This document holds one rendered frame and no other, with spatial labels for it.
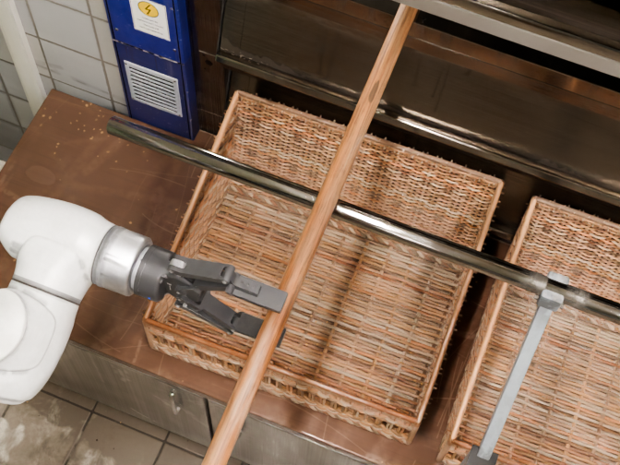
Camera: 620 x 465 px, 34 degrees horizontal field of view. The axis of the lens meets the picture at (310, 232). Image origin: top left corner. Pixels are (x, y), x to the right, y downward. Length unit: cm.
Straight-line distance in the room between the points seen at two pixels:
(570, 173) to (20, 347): 101
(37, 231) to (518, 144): 87
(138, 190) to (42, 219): 78
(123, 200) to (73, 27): 37
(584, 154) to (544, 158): 7
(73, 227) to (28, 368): 20
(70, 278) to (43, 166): 86
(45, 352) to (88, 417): 121
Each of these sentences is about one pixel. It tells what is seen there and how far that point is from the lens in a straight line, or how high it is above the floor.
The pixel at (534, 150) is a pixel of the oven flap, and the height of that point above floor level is 97.
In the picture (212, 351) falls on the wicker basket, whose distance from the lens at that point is 193.
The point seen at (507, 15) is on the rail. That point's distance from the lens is 142.
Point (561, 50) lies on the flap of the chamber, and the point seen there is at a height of 141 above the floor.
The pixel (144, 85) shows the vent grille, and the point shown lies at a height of 74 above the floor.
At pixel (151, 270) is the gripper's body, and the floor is 123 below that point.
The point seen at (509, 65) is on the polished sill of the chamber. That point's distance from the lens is 172.
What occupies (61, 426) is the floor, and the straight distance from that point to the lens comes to 266.
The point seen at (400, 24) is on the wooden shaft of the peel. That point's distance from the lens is 167.
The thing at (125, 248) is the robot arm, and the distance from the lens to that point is 143.
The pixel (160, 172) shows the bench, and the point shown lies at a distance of 224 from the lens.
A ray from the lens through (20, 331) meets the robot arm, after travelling 141.
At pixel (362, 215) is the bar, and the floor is 117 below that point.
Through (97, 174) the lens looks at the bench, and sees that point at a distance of 225.
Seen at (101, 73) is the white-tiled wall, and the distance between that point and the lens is 229.
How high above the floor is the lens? 252
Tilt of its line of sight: 64 degrees down
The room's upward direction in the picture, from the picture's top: 5 degrees clockwise
